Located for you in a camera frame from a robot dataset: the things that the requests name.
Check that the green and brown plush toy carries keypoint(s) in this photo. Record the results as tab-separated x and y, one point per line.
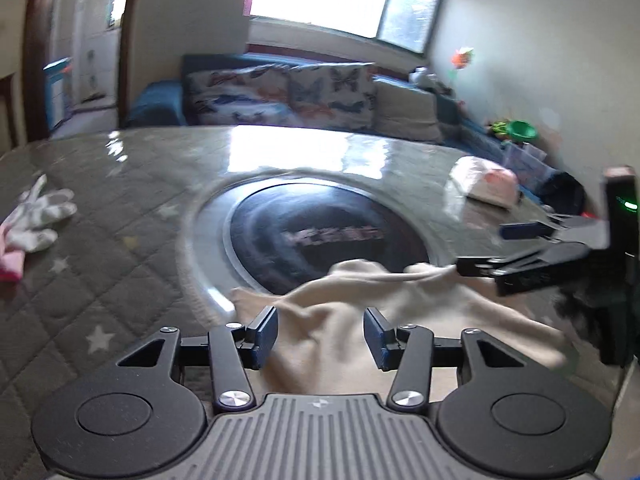
497	129

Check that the beige pants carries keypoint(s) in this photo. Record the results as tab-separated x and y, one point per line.
325	305

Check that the butterfly print cushion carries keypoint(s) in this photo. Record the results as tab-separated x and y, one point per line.
335	95
235	95

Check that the round black cooktop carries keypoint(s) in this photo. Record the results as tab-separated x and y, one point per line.
310	230

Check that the brown wooden door frame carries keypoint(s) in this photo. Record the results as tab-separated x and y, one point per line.
37	60

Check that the pink cloth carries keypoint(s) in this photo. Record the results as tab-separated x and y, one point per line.
10	260

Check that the black and white plush toy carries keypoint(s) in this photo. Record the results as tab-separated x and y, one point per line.
422	79

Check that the grey cushion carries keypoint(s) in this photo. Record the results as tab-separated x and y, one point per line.
407	112

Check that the wooden chair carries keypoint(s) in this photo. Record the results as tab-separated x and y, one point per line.
7	110

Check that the blue sofa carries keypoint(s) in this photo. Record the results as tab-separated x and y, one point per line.
155	105

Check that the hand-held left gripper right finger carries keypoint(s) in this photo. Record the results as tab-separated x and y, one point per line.
375	337

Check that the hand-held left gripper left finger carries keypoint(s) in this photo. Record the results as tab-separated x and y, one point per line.
265	335

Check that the blue cabinet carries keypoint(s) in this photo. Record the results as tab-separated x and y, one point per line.
57	92

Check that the black bag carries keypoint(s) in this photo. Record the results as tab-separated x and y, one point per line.
565	192

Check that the green plastic basin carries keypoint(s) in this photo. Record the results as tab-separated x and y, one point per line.
522	130

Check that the colourful pinwheel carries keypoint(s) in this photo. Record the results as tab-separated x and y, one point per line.
462	57

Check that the white glove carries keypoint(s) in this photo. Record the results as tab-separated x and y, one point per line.
40	215

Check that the clear plastic storage box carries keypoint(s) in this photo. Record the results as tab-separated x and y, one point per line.
525	160

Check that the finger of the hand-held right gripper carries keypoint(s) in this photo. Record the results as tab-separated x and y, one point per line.
475	266
520	230

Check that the pink and white tissue pack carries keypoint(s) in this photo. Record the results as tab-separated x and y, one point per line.
482	182

